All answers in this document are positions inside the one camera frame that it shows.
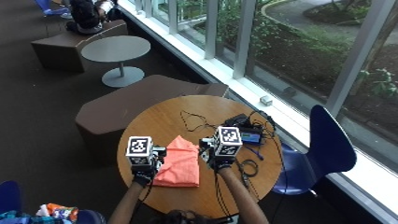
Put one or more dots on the orange folded cloth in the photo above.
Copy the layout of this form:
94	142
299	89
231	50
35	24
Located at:
180	165

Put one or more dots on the dark blue plastic chair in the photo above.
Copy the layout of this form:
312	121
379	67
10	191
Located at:
10	196
328	149

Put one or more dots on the teal patterned cloth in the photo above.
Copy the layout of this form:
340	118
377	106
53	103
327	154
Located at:
19	217

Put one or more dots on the white marker cube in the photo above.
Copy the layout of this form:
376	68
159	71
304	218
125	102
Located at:
228	140
140	151

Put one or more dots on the blue pen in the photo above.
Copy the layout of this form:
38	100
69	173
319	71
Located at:
255	153

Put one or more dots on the black device with lit screen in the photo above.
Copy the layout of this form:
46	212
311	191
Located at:
251	136

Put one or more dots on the small white box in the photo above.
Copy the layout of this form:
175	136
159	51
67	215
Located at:
267	100

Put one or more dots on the black box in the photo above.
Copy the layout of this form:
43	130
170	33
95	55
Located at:
238	119

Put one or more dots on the colourful snack packet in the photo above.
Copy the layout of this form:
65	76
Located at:
62	212

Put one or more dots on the person's left hand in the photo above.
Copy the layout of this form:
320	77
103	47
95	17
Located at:
143	175

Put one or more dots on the brown angular bench seat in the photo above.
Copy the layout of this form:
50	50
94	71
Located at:
133	105
62	49

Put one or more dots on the small dark box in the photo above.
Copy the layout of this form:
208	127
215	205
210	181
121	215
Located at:
290	91

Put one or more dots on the grey round pedestal table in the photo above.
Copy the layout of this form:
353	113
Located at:
117	48

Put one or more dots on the person's right hand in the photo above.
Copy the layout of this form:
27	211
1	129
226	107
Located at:
220	162

